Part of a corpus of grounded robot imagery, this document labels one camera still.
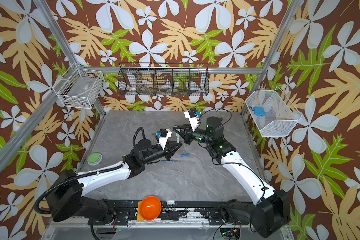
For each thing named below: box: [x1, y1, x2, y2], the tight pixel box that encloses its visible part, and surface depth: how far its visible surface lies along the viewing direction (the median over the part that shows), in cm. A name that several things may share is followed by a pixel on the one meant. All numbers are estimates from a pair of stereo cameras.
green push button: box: [87, 152, 103, 166], surface depth 95 cm
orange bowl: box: [139, 196, 162, 221], surface depth 76 cm
